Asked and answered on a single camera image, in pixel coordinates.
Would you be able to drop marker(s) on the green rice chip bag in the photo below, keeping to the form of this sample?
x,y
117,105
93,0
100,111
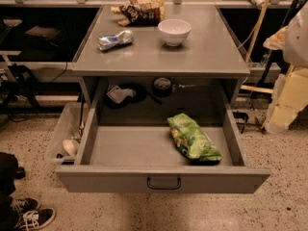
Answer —
x,y
191,140

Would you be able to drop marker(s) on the black white sneaker rear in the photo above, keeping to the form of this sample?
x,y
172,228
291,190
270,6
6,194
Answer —
x,y
23,205

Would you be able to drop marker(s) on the white bowl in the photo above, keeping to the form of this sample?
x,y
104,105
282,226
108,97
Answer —
x,y
174,31

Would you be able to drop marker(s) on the clear plastic bin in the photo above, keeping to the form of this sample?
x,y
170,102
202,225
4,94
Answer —
x,y
65,141

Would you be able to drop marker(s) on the brown chip bag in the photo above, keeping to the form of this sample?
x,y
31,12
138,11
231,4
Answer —
x,y
141,12

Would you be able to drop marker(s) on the black drawer handle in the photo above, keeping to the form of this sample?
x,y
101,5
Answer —
x,y
163,184

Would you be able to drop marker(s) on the grey cabinet with counter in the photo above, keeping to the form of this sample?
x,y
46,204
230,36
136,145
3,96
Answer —
x,y
207,67

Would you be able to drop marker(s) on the dark box on shelf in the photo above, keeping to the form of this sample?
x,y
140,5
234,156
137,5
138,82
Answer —
x,y
46,33

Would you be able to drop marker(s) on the person's black trouser leg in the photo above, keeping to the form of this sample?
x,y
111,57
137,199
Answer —
x,y
8,216

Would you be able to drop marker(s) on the black white sneaker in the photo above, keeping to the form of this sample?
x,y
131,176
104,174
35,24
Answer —
x,y
36,219
23,205

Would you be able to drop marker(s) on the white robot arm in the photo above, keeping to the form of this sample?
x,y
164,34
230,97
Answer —
x,y
292,39

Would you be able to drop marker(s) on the crushed silver blue can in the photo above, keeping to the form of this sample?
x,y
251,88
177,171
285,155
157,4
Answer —
x,y
108,42

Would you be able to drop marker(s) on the black pan with paper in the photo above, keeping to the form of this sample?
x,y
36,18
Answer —
x,y
119,96

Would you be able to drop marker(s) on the grey open top drawer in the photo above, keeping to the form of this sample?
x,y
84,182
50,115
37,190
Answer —
x,y
119,159

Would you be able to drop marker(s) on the wooden easel frame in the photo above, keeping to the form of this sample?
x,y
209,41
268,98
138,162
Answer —
x,y
254,37

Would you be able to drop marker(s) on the black white sneaker front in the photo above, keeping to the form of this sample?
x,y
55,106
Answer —
x,y
36,219

